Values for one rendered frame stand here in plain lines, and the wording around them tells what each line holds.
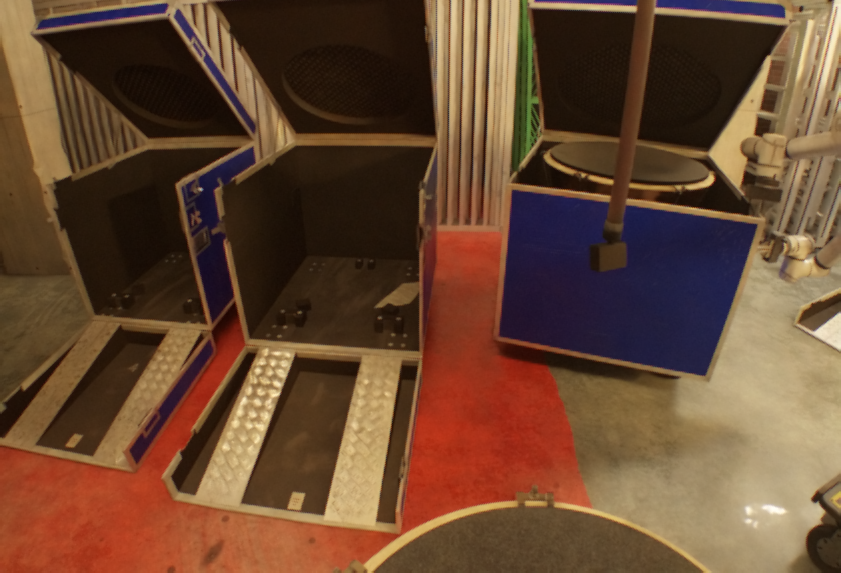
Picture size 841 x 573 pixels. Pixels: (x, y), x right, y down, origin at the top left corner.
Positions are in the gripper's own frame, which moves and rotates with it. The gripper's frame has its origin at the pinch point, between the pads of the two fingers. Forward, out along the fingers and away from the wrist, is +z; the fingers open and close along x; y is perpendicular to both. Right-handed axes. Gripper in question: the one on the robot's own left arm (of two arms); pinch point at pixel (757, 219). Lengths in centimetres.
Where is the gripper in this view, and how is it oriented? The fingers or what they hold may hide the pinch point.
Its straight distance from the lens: 213.4
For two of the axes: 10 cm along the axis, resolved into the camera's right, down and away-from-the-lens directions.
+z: -0.6, 9.6, 2.9
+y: 3.6, -2.5, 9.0
